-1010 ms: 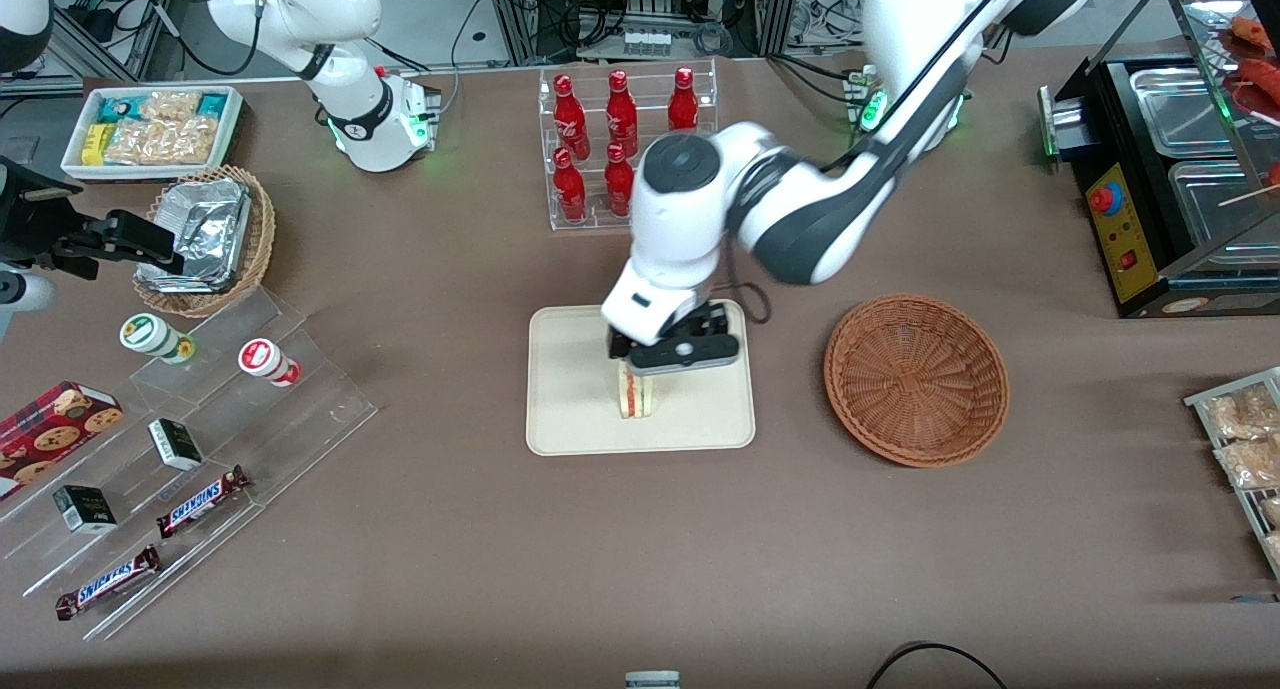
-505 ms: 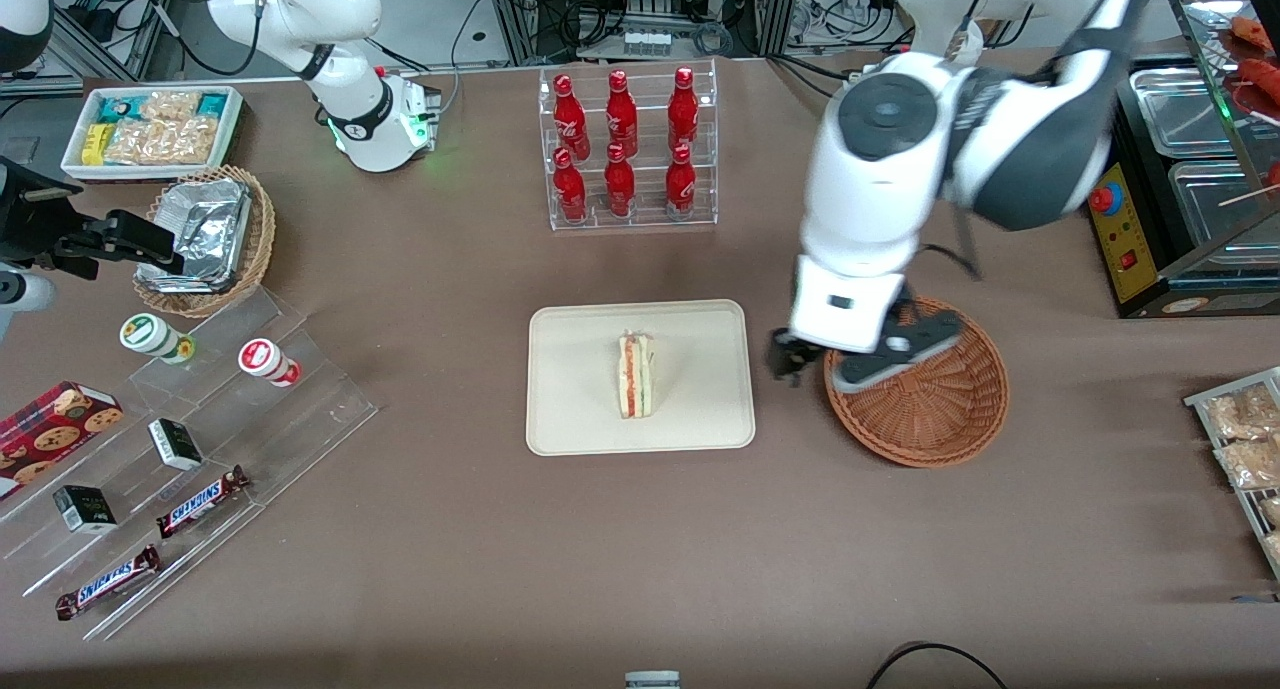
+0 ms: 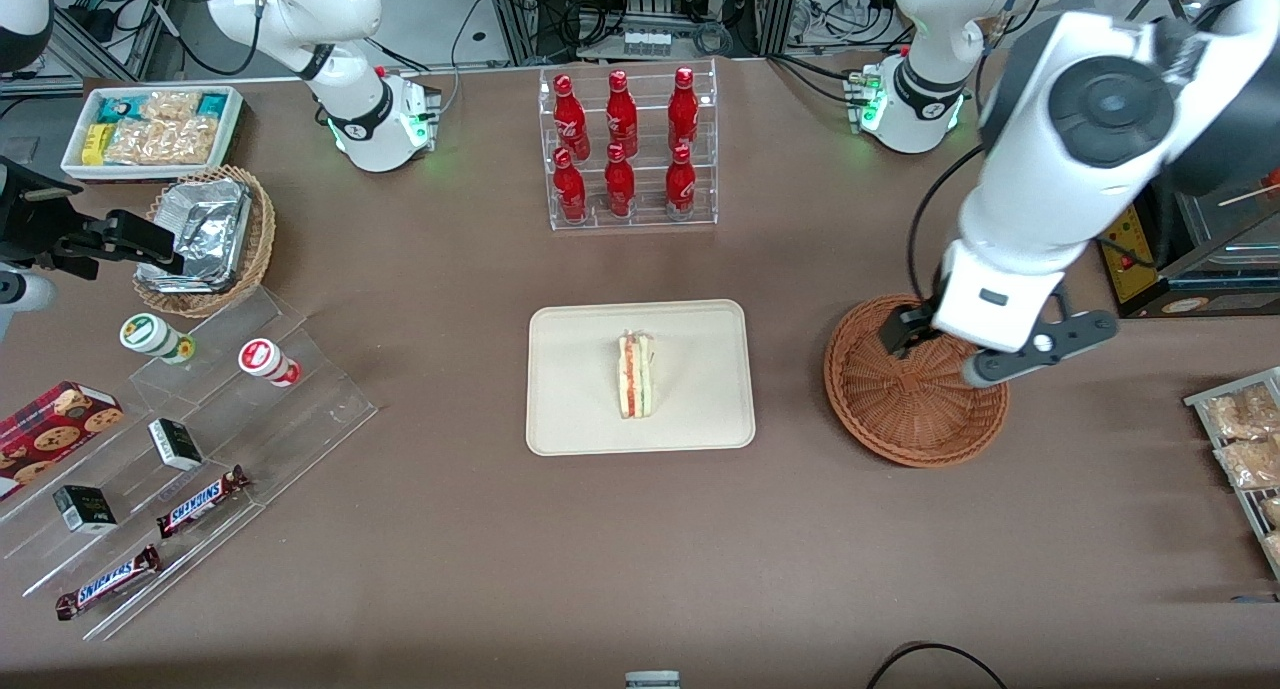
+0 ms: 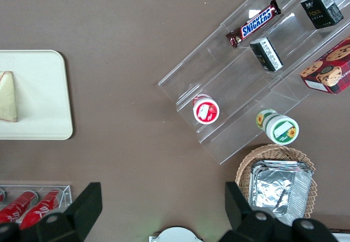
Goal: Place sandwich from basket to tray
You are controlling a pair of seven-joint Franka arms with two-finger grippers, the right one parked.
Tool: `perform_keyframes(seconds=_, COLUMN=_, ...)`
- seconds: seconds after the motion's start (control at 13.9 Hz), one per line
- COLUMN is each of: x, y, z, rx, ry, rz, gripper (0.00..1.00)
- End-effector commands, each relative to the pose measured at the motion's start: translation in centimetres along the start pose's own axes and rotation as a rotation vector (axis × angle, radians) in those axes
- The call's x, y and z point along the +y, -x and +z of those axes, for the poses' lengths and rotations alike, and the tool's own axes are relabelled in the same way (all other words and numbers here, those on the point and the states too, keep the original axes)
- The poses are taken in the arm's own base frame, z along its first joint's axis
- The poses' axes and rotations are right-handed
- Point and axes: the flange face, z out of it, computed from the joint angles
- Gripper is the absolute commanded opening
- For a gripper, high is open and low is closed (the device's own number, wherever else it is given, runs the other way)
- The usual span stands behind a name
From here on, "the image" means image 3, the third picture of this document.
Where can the aluminium frame profile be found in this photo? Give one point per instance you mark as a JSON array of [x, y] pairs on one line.
[[110, 29]]

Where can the red lid yogurt cup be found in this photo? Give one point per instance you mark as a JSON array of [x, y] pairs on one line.
[[262, 357]]

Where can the clear acrylic stepped shelf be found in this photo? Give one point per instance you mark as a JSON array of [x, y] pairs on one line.
[[330, 409]]

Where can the yellow snack pack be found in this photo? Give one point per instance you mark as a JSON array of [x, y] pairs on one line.
[[95, 144]]

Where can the clear acrylic bottle rack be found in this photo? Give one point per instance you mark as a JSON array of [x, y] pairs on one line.
[[650, 184]]

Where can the dark grey wrist camera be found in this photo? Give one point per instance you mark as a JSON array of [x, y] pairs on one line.
[[1075, 335]]

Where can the teal snack pack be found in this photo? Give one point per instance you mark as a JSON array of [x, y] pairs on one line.
[[212, 105], [117, 107]]

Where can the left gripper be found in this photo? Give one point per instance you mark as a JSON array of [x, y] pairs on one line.
[[903, 330]]

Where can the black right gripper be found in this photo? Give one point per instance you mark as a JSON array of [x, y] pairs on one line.
[[28, 219]]

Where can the cream rectangular plastic tray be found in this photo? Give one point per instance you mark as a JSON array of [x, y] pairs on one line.
[[580, 389]]

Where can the red cookie box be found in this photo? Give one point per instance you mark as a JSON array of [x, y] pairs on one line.
[[50, 429]]

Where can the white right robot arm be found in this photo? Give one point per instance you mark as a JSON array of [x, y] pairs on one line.
[[360, 119]]

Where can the triangular sandwich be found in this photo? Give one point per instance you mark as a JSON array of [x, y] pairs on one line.
[[635, 374]]

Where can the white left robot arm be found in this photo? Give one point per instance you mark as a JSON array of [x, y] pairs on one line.
[[1060, 169]]

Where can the black sealing machine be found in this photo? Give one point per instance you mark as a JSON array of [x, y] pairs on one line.
[[1200, 289]]

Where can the small black carton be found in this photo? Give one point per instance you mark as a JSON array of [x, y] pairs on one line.
[[176, 444], [85, 509]]

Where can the clear bag of snacks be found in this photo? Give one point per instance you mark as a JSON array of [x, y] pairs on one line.
[[1250, 462], [1245, 414]]

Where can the clear bag of crackers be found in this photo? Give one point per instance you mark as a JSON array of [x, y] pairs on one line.
[[165, 139]]

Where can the grey terminal block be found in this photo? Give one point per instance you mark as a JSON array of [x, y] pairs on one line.
[[646, 42]]

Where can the brown round wicker basket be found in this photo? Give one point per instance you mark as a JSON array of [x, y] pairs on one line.
[[900, 419]]

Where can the red cola bottle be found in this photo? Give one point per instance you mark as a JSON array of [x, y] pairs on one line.
[[619, 186], [680, 186], [683, 109], [569, 119], [621, 114], [570, 189]]

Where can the light oval wicker basket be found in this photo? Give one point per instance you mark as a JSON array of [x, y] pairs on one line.
[[258, 239]]

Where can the green lid yogurt cup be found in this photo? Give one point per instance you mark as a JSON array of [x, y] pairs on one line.
[[145, 333]]

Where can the brown Snickers bar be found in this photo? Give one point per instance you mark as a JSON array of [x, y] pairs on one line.
[[200, 502], [108, 582]]

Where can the white rectangular snack bin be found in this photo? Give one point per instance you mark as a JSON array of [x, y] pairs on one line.
[[75, 164]]

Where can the small grey device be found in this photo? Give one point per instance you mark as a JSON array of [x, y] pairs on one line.
[[652, 680]]

